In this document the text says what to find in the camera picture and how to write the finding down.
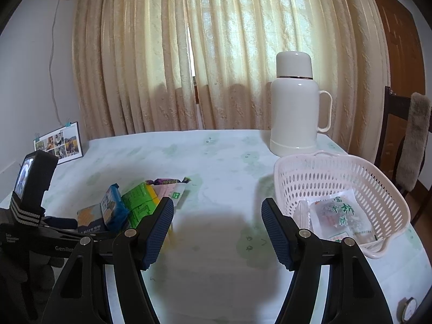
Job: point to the white thermos jug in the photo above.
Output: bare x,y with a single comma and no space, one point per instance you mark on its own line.
293,114

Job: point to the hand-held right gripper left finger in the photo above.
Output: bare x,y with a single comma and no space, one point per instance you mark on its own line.
158,236

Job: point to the dark blue snack packet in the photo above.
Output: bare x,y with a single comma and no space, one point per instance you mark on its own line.
89,217

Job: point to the small clear snack packet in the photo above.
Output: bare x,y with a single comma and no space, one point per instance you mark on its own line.
301,214

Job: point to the purple candy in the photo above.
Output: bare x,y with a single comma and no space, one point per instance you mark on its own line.
165,180

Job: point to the grey furry chair cushion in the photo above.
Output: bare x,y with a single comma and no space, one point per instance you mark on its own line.
413,141

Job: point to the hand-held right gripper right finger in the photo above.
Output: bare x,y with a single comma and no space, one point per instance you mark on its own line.
275,233

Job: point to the dark wooden chair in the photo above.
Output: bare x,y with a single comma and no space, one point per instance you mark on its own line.
388,118

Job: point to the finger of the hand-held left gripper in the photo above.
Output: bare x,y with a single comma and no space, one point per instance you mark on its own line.
62,222
94,235

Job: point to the photo calendar stand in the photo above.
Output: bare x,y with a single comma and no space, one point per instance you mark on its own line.
59,143

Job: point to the clear green-print snack packet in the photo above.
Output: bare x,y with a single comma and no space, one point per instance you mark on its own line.
341,217

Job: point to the white plastic basket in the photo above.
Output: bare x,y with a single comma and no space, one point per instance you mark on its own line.
388,195

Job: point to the pink snack packet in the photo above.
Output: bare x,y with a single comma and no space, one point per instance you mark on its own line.
170,192

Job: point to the green and yellow snack packet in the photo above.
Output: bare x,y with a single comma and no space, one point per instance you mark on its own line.
140,199

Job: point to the light blue snack packet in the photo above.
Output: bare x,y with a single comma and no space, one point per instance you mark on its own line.
113,206

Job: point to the beige curtain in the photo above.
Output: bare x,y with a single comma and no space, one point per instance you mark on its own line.
152,57

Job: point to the brown wooden door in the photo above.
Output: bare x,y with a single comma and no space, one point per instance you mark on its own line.
398,47

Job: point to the person's left hand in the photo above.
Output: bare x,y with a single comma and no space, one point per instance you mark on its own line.
44,271

